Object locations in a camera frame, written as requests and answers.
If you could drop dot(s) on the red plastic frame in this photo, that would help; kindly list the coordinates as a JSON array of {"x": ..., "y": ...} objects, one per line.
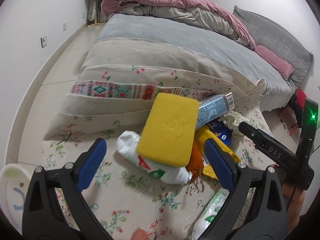
[{"x": 300, "y": 96}]

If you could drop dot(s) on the white bin with coloured spots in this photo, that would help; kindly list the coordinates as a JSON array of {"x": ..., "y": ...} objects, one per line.
[{"x": 12, "y": 180}]

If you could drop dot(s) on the wooden rack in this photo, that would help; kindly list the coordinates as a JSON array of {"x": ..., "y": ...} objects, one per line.
[{"x": 95, "y": 17}]

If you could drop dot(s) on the yellow packet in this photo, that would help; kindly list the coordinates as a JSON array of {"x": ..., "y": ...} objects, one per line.
[{"x": 208, "y": 171}]

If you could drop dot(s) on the grey pillow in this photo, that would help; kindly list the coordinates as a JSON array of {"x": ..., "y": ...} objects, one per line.
[{"x": 275, "y": 35}]

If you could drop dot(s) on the pink pillow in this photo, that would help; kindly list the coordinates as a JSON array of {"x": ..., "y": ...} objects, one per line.
[{"x": 275, "y": 60}]

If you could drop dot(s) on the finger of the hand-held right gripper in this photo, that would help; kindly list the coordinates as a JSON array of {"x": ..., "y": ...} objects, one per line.
[{"x": 267, "y": 145}]

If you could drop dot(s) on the yellow sponge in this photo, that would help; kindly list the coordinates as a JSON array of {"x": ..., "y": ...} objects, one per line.
[{"x": 167, "y": 130}]

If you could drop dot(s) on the floral beige bed cover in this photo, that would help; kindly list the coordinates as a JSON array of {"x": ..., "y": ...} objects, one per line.
[{"x": 120, "y": 202}]

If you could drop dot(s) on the person's left hand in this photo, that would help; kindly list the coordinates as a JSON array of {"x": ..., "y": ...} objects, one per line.
[{"x": 139, "y": 235}]

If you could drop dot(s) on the white tissue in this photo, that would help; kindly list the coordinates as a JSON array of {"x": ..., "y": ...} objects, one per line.
[{"x": 233, "y": 120}]

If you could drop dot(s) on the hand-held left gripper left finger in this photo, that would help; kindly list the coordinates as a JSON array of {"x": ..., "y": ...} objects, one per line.
[{"x": 91, "y": 165}]

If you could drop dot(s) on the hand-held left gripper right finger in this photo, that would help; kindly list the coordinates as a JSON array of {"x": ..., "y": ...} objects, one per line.
[{"x": 220, "y": 165}]

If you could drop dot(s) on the white bottle green label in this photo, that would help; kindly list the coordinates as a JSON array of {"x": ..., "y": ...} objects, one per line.
[{"x": 210, "y": 212}]

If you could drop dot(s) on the white bottle red label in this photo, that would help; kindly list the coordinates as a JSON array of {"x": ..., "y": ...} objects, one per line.
[{"x": 127, "y": 142}]

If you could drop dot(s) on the grey bed sheet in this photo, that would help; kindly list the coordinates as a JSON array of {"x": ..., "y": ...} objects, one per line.
[{"x": 162, "y": 30}]

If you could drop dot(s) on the person's right hand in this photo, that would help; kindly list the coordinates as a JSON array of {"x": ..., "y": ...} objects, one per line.
[{"x": 295, "y": 205}]

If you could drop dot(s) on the orange wrapper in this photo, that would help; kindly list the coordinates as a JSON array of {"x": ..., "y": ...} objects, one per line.
[{"x": 195, "y": 160}]

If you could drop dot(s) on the white wall socket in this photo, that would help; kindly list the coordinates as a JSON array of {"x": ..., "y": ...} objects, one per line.
[
  {"x": 64, "y": 26},
  {"x": 44, "y": 41}
]

